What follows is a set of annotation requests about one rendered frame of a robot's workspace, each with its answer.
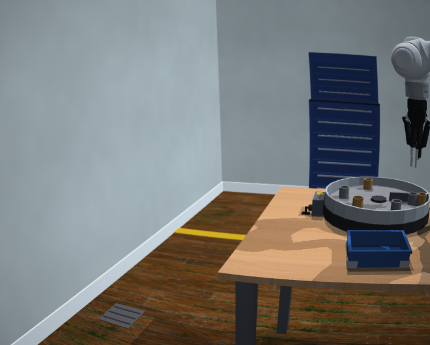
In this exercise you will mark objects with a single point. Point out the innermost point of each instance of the grey metal bushing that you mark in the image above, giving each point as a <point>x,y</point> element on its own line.
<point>344,192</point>
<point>396,204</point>
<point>412,198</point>

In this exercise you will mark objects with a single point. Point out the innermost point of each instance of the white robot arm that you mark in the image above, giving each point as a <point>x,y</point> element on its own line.
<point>411,60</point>

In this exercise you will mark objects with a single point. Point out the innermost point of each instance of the blue crate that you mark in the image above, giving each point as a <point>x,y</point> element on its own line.
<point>377,248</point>

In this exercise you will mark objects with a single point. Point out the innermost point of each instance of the bronze bushing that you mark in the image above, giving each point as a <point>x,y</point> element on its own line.
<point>368,184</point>
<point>357,201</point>
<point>421,198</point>

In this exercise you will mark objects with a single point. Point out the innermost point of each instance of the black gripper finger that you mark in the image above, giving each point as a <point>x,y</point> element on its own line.
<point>411,136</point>
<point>422,138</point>

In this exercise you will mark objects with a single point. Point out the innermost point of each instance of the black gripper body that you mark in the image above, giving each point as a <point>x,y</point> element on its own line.
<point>417,108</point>

